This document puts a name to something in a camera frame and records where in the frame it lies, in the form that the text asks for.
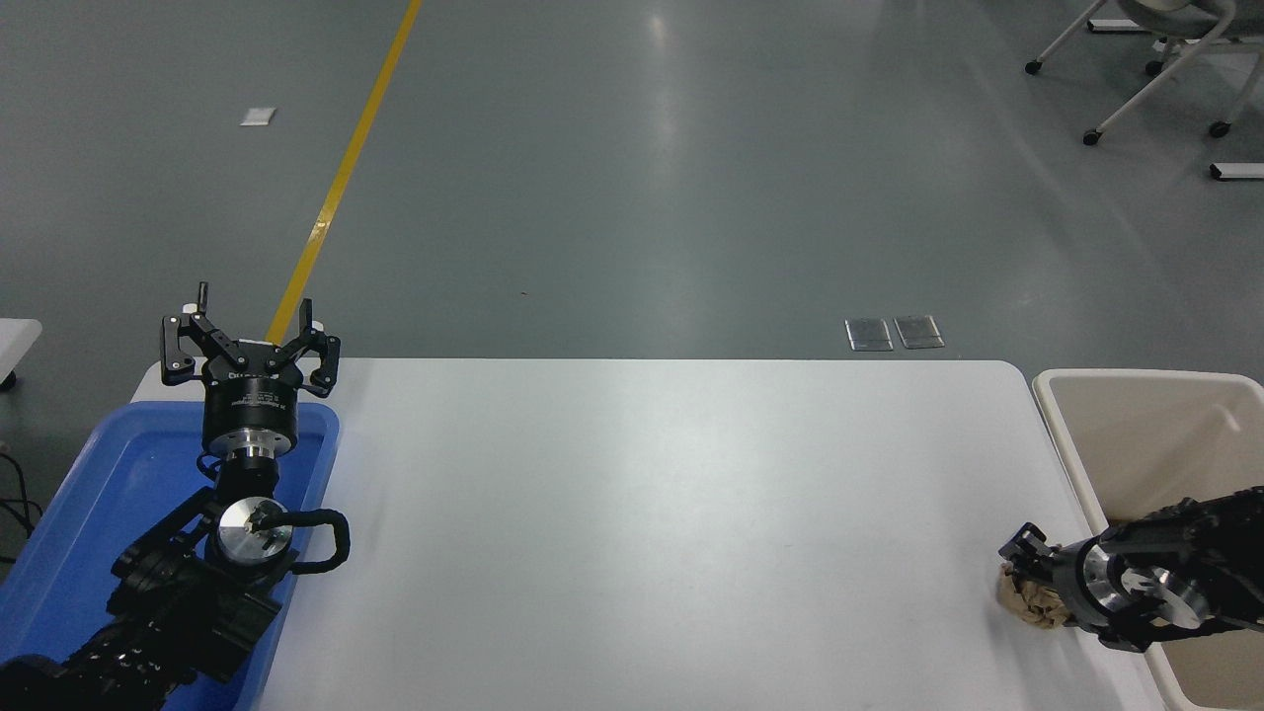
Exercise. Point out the large pale bin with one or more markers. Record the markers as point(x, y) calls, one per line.
point(1145, 444)

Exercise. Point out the tan paper ball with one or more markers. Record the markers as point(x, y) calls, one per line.
point(1032, 602)

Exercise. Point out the white wheeled office chair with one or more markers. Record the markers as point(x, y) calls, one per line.
point(1175, 49)

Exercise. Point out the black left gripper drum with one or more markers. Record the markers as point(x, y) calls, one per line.
point(252, 410)

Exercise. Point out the silver floor plate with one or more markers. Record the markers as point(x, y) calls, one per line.
point(870, 335)
point(919, 332)

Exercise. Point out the blue plastic tray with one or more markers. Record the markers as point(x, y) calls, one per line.
point(109, 484)

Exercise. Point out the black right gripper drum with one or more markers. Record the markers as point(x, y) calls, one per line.
point(1069, 583)

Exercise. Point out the white floor bar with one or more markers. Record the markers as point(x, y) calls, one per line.
point(1239, 171)
point(1121, 26)

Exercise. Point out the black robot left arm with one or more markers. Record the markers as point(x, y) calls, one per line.
point(168, 602)

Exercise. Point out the white floor patch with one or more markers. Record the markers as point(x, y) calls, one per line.
point(259, 117)

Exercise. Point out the white side table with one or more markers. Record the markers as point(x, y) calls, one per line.
point(15, 341)

